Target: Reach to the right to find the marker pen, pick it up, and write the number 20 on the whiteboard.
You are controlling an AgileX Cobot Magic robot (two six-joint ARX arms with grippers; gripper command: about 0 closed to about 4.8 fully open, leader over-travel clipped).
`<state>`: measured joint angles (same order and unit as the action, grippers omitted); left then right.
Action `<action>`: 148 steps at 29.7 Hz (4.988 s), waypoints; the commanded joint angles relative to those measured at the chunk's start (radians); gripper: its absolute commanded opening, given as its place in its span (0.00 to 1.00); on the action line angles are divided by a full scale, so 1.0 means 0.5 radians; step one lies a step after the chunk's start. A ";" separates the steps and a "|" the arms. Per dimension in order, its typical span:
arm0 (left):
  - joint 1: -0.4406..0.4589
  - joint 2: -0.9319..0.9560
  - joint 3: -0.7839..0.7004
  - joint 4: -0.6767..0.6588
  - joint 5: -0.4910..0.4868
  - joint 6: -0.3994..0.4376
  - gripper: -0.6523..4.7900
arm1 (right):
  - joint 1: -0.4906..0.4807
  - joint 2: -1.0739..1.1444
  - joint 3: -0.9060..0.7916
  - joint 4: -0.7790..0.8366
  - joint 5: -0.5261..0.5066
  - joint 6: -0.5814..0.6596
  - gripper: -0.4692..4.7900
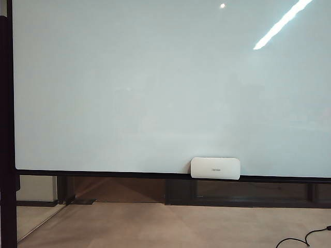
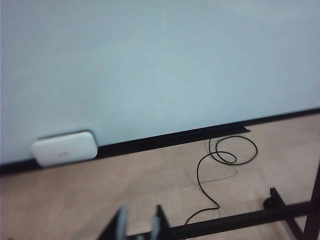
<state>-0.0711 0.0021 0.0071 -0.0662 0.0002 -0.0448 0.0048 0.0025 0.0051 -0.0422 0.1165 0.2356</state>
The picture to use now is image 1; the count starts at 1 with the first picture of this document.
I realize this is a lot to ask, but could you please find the white rectangular board eraser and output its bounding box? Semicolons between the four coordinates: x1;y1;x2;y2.
190;157;242;180

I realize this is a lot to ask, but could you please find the black board stand leg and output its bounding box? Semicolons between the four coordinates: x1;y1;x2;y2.
56;175;97;206

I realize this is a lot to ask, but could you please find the white glass board black frame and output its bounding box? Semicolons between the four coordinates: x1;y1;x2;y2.
11;0;331;179

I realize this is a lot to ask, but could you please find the dark low wall cabinet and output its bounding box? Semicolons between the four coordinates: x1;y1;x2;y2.
164;178;331;208

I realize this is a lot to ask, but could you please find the black vertical post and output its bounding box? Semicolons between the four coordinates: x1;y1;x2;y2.
0;0;19;248

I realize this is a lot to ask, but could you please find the black floor cable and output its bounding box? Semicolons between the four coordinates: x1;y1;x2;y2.
275;225;331;248

